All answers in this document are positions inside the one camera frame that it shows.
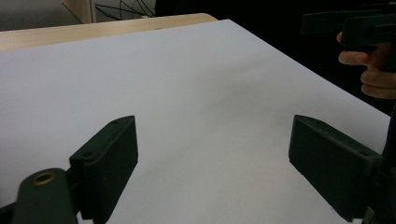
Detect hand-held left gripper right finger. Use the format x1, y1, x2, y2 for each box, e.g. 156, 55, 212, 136
289, 114, 386, 222

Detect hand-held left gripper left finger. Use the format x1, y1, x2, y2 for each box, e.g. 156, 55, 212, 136
68, 115, 139, 224

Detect white board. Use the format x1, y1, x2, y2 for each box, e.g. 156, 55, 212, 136
0, 19, 391, 224

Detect wooden table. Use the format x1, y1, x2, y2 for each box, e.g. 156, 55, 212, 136
0, 12, 218, 52

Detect light wooden shelf unit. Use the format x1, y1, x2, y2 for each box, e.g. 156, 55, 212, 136
61, 0, 97, 24

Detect black cable bundle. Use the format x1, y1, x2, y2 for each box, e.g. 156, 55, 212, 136
94, 0, 156, 19

